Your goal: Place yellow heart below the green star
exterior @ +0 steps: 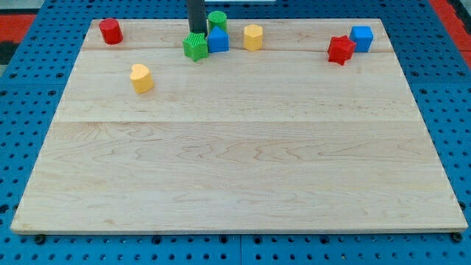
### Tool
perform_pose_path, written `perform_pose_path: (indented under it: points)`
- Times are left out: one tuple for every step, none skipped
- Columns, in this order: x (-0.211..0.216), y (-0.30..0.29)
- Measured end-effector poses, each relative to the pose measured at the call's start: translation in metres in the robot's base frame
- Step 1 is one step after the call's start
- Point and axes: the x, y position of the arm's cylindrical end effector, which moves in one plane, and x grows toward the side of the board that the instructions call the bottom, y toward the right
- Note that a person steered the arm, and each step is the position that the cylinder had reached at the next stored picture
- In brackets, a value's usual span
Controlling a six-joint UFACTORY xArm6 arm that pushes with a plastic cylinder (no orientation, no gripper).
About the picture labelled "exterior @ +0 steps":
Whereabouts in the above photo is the light wooden board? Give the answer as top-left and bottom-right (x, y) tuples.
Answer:
(11, 18), (468, 235)

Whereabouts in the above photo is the yellow heart block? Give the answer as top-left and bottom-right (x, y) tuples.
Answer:
(130, 64), (154, 93)

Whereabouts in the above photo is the green cylinder block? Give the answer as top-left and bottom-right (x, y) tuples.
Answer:
(208, 10), (227, 32)

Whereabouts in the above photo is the red cylinder block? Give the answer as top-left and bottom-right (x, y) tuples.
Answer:
(99, 18), (123, 45)

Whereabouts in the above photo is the green star block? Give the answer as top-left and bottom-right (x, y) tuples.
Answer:
(183, 32), (208, 62)

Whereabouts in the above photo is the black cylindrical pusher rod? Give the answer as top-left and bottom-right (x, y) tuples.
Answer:
(186, 0), (208, 36)

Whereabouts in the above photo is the blue triangular prism block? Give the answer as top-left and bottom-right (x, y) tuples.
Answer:
(208, 26), (230, 53)

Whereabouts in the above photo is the blue cube block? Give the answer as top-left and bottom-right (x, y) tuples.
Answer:
(350, 26), (374, 52)

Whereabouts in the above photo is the yellow hexagon block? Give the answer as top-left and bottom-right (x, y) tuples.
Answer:
(243, 24), (263, 51)

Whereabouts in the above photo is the red star block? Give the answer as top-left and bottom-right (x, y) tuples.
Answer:
(327, 35), (356, 66)

